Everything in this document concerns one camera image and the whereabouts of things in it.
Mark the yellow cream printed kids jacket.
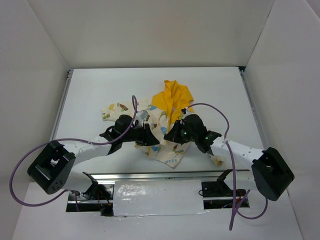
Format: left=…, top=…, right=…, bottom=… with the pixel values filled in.
left=100, top=79, right=225, bottom=170

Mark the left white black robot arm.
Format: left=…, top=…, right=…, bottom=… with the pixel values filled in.
left=27, top=114, right=159, bottom=200

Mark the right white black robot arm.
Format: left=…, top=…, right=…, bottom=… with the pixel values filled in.
left=164, top=114, right=295, bottom=202

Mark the white foil cover plate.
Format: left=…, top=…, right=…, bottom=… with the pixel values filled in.
left=113, top=179, right=205, bottom=217

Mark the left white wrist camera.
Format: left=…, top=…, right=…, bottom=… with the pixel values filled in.
left=135, top=109, right=150, bottom=126

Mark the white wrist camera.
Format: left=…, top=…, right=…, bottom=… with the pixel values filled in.
left=135, top=109, right=150, bottom=126
left=179, top=107, right=192, bottom=121

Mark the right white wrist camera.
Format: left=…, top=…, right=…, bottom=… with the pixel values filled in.
left=179, top=107, right=192, bottom=121

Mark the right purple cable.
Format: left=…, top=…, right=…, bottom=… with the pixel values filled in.
left=186, top=102, right=269, bottom=231

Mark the purple cable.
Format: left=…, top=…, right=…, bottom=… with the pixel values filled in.
left=186, top=102, right=269, bottom=231
left=9, top=94, right=138, bottom=207

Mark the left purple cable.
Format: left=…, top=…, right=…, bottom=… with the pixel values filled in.
left=9, top=94, right=138, bottom=207

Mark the aluminium front rail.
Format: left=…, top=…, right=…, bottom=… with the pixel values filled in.
left=90, top=169, right=231, bottom=184

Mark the right aluminium side rail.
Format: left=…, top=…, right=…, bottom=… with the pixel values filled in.
left=237, top=66, right=278, bottom=150

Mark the aluminium side rail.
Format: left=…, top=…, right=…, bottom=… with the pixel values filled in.
left=49, top=69, right=74, bottom=141
left=237, top=66, right=278, bottom=150

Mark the left aluminium side rail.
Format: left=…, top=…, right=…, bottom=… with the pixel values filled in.
left=49, top=69, right=74, bottom=141

